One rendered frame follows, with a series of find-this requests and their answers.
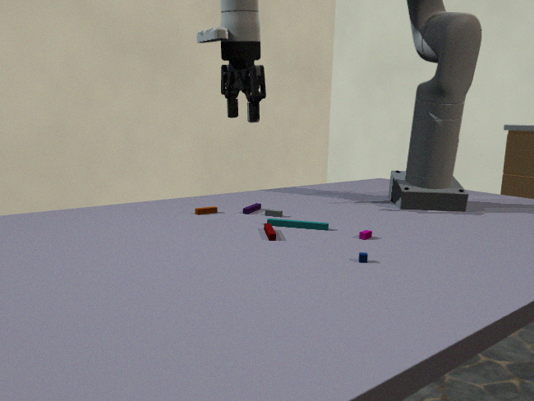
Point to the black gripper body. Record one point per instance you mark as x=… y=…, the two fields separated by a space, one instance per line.
x=245 y=53

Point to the turquoise rod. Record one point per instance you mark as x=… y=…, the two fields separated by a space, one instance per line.
x=298 y=224

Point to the magenta rectangular block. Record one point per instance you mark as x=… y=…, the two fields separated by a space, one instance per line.
x=365 y=234

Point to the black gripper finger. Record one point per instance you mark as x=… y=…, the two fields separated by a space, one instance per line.
x=230 y=93
x=257 y=77

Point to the purple rod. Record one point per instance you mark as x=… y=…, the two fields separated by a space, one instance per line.
x=251 y=208

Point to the orange rectangular bar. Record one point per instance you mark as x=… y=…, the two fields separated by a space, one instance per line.
x=206 y=210

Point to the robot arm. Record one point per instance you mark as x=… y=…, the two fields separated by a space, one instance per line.
x=451 y=38

